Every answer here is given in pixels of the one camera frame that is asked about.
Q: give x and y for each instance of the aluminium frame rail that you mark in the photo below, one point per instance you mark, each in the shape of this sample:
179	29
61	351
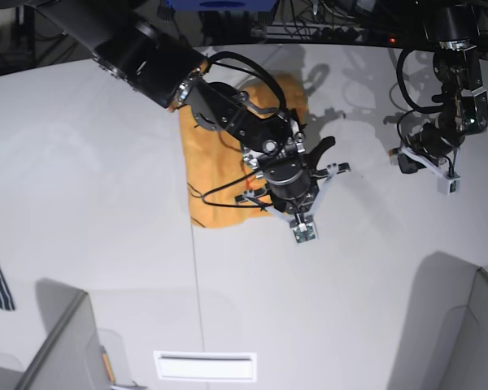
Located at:
315	33

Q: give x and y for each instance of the yellow-orange T-shirt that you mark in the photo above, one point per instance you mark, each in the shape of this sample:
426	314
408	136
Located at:
214	158

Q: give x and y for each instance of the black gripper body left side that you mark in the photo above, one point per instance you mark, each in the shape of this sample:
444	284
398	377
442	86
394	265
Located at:
437	144

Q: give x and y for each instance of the white paper label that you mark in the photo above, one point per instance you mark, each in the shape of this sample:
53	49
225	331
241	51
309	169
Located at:
206	367

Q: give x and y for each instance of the grey bin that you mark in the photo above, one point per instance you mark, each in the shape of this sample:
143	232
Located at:
459	359
76	354

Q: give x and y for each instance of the grey bin right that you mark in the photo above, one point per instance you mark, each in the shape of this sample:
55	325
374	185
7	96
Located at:
459	359

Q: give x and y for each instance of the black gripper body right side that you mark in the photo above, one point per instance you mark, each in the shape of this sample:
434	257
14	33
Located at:
292	183

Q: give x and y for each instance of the grey bin left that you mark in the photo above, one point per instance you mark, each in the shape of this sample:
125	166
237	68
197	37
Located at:
76	354

